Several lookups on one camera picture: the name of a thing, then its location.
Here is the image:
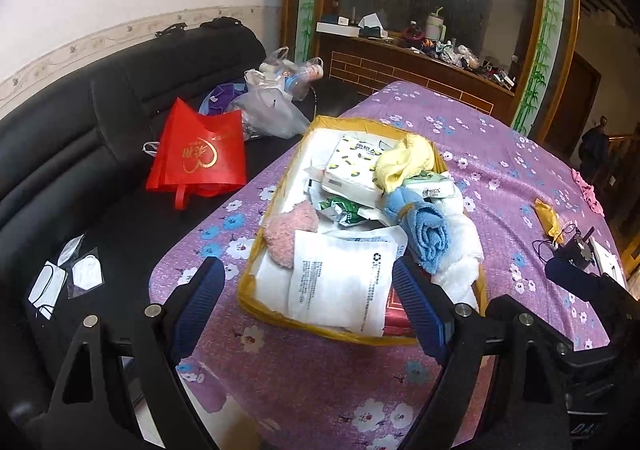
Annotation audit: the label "blue towel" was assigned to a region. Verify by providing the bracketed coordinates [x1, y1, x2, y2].
[383, 187, 449, 274]

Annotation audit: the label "white plastic mailer bag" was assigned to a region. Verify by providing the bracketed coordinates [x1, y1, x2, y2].
[286, 225, 408, 337]

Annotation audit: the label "yellow cloth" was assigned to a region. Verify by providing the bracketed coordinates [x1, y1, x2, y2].
[374, 133, 435, 193]

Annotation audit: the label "lemon print tissue pack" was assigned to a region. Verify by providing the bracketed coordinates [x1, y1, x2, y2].
[321, 132, 397, 208]

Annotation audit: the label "white towel red print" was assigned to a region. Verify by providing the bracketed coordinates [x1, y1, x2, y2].
[432, 185, 484, 311]

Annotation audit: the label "teal tissue pack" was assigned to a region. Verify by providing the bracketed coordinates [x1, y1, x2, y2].
[402, 171, 456, 199]

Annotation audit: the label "red box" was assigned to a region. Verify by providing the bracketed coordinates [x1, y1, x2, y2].
[383, 288, 414, 337]

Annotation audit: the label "purple floral tablecloth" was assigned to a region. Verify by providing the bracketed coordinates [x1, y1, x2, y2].
[150, 82, 614, 449]

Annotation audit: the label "white face mask packets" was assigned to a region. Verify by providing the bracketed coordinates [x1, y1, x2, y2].
[27, 234, 104, 321]

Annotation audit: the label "pink fluffy cloth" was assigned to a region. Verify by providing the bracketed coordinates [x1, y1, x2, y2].
[264, 201, 319, 269]

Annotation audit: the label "green snack packet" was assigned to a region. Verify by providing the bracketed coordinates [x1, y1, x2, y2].
[319, 196, 364, 228]

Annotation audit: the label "yellow taped cardboard box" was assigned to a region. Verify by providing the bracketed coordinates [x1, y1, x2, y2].
[238, 116, 486, 346]

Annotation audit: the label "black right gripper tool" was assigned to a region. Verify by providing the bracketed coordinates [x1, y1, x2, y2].
[487, 227, 640, 440]

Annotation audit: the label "orange plastic bag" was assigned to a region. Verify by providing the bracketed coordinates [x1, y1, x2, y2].
[534, 199, 564, 244]

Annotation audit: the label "red gift bag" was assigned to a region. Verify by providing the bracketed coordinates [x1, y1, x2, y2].
[145, 98, 247, 210]

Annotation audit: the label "white notebook with pen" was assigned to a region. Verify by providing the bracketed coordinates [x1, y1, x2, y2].
[589, 237, 626, 288]

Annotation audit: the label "purple bag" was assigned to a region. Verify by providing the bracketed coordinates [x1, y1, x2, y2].
[198, 81, 247, 116]

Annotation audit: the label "clear plastic bag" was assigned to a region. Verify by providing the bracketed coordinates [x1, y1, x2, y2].
[229, 46, 324, 141]

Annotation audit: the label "person in dark clothes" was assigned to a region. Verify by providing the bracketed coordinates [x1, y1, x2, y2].
[578, 116, 608, 182]

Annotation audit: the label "wooden cabinet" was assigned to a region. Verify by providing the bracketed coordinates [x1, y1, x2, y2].
[316, 32, 516, 125]

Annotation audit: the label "white mug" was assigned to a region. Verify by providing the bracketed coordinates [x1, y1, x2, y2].
[425, 6, 447, 41]

